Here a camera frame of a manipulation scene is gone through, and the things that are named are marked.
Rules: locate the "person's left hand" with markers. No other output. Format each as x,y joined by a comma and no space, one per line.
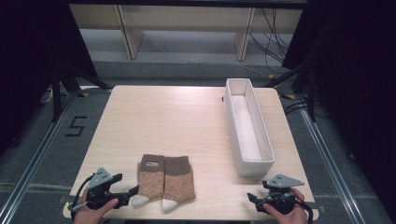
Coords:
91,216

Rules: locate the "black curtain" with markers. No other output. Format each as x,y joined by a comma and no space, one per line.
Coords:
358,77
28,62

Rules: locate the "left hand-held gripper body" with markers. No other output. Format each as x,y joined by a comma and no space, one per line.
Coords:
99,179

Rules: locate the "brown fuzzy sock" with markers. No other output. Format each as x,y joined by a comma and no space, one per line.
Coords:
178,183

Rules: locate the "black metal stand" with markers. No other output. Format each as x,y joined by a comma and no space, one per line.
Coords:
56,93
311,93

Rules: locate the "metal floor rail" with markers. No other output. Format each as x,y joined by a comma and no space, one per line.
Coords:
37,155
330,161

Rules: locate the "grey tape piece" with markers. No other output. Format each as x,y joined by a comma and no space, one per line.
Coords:
62,199
320,209

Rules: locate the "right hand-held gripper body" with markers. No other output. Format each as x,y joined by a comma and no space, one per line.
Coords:
281,194

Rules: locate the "long white storage box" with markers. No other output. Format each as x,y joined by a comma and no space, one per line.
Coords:
249,130

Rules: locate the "person's right hand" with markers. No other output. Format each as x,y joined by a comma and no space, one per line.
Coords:
291,217

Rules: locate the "brown sock with label tag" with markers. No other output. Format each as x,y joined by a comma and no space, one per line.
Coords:
151,183

